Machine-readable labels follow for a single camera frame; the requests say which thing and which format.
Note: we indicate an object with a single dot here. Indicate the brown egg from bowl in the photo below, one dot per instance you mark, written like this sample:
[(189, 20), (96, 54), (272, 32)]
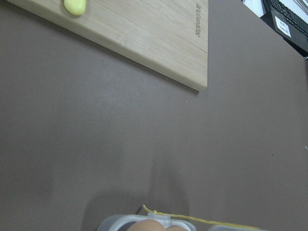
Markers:
[(147, 225)]

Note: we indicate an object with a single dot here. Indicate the clear plastic egg box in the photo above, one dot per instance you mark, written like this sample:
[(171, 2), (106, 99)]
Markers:
[(159, 221)]

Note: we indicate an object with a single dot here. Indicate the wooden cutting board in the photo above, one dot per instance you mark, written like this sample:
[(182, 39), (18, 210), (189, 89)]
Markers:
[(167, 36)]

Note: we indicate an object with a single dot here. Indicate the yellow plastic knife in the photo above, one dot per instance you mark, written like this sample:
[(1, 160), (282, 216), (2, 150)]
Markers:
[(75, 7)]

